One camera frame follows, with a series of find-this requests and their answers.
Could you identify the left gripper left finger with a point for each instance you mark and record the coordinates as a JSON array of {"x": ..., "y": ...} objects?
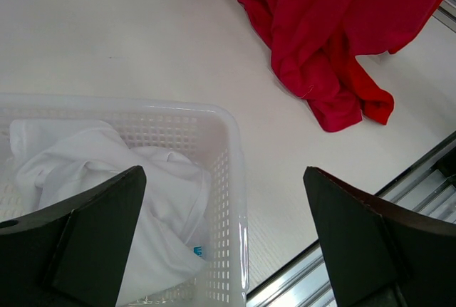
[{"x": 73, "y": 253}]

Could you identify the red t shirt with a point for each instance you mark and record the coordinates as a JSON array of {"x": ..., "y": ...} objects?
[{"x": 372, "y": 27}]

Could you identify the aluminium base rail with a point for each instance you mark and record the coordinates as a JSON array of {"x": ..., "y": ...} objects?
[{"x": 427, "y": 187}]

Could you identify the white plastic laundry basket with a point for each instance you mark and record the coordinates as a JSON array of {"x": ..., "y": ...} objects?
[{"x": 207, "y": 135}]

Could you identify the white t shirt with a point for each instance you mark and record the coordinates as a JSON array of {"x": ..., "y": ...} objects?
[{"x": 58, "y": 159}]

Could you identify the aluminium frame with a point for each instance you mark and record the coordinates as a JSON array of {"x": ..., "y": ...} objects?
[{"x": 446, "y": 14}]

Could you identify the magenta polo shirt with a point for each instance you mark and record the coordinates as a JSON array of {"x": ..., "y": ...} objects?
[{"x": 296, "y": 31}]

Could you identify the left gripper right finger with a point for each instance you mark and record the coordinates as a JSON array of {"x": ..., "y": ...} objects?
[{"x": 378, "y": 253}]

